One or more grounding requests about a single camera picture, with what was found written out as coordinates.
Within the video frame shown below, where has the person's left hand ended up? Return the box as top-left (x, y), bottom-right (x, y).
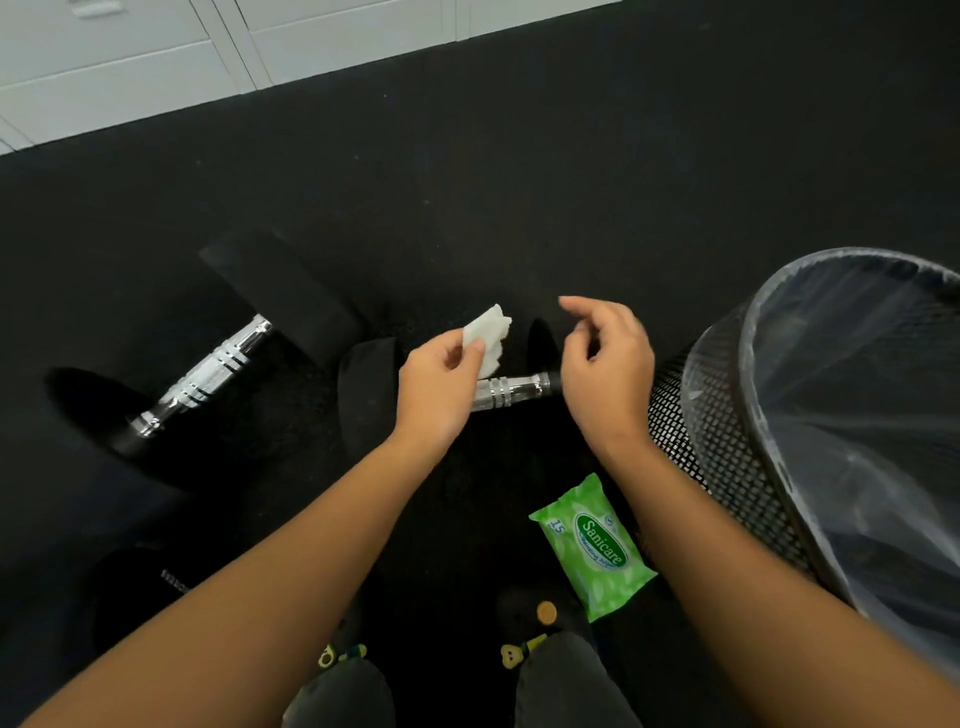
top-left (393, 327), bottom-right (489, 461)

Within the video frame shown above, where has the person's leg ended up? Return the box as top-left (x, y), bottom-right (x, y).
top-left (513, 631), bottom-right (644, 728)
top-left (281, 658), bottom-right (397, 728)

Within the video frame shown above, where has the clear plastic bin liner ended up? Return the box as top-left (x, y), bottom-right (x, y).
top-left (738, 252), bottom-right (960, 680)

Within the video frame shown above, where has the black shoe with white print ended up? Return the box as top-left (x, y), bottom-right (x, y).
top-left (88, 543), bottom-right (226, 655)

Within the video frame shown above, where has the large black chrome-handled dumbbell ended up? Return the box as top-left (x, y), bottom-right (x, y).
top-left (43, 228), bottom-right (369, 492)

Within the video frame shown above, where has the small black chrome-handled dumbbell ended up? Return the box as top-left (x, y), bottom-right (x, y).
top-left (336, 318), bottom-right (565, 460)

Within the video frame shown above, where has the person's right hand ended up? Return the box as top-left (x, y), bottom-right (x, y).
top-left (558, 294), bottom-right (657, 456)

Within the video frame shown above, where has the person's left forearm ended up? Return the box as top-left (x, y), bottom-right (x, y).
top-left (21, 438), bottom-right (451, 728)

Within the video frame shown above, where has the white wet wipe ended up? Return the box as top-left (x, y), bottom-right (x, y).
top-left (462, 303), bottom-right (514, 381)

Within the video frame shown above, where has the person's left black clog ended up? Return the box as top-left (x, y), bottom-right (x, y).
top-left (313, 596), bottom-right (380, 674)

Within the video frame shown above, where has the person's black clog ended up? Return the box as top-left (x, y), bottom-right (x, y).
top-left (313, 596), bottom-right (380, 674)
top-left (495, 583), bottom-right (599, 671)

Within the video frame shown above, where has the black mesh waste bin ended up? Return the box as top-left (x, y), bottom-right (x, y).
top-left (647, 247), bottom-right (960, 680)

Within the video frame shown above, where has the person's right leg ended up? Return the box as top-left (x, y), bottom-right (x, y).
top-left (513, 631), bottom-right (644, 728)

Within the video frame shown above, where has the green wet wipes packet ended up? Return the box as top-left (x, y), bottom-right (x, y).
top-left (528, 472), bottom-right (660, 624)

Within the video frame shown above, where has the person's left leg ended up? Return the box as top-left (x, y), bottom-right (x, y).
top-left (281, 658), bottom-right (397, 728)

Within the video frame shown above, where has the person's right black clog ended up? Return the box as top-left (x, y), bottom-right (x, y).
top-left (495, 583), bottom-right (599, 671)

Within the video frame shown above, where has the white drawer cabinet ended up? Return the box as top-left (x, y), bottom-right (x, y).
top-left (0, 0), bottom-right (261, 156)
top-left (213, 0), bottom-right (460, 90)
top-left (454, 0), bottom-right (625, 42)

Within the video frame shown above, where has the person's right forearm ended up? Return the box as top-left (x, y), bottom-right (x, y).
top-left (600, 435), bottom-right (960, 728)

